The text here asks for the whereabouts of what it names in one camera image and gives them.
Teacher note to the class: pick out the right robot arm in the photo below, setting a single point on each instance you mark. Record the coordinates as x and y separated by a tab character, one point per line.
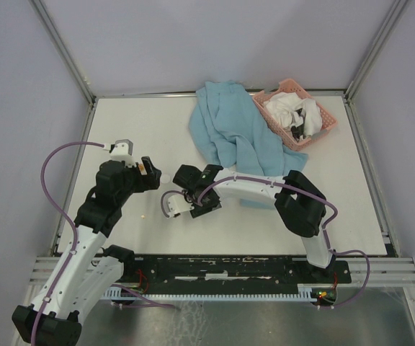
302	207

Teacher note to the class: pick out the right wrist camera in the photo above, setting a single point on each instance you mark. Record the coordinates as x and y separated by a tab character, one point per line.
176	205

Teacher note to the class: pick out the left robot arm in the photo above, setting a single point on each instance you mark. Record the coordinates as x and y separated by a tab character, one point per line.
57	314

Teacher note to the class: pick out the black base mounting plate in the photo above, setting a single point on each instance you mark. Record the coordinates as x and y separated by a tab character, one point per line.
159	270

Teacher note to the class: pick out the black object in basket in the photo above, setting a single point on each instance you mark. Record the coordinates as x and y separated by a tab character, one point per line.
298	132

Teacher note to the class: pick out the white cable duct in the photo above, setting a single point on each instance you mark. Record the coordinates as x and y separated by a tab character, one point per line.
229	292

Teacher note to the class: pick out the white bottle cap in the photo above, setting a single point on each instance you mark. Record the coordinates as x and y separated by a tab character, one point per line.
165	179

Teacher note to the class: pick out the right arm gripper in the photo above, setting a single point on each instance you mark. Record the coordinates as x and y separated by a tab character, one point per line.
198	210

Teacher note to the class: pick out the white crumpled cloth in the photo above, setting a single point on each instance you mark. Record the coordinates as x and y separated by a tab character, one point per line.
288	109

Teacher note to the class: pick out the light blue cloth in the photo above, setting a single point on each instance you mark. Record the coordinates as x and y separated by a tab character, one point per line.
228	130

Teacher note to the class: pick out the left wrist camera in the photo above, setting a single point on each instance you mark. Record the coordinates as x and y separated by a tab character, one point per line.
122	151

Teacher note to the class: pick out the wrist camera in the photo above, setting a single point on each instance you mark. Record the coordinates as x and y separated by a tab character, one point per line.
176	205
122	151

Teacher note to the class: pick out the pink perforated plastic basket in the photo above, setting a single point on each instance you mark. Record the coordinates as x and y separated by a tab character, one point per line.
290	86

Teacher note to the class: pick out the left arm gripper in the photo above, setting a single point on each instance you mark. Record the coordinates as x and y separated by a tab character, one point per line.
145	182

